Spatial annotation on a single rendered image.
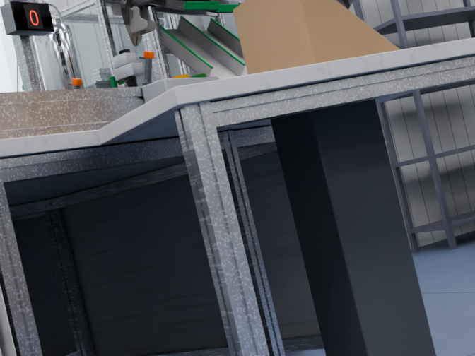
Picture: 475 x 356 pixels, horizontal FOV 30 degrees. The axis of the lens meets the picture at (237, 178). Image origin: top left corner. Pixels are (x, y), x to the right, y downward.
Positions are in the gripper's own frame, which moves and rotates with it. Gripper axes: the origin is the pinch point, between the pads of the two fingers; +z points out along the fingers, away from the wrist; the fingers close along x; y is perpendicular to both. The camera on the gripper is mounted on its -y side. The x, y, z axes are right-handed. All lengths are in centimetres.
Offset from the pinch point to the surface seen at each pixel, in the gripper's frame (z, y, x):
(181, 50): 0.1, -2.7, 24.8
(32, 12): -5.9, -18.7, -15.5
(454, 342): 94, 44, 129
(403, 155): 38, -96, 459
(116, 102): 16.0, 14.4, -24.6
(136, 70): 7.1, -1.2, 2.7
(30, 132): 22, 14, -50
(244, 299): 48, 64, -55
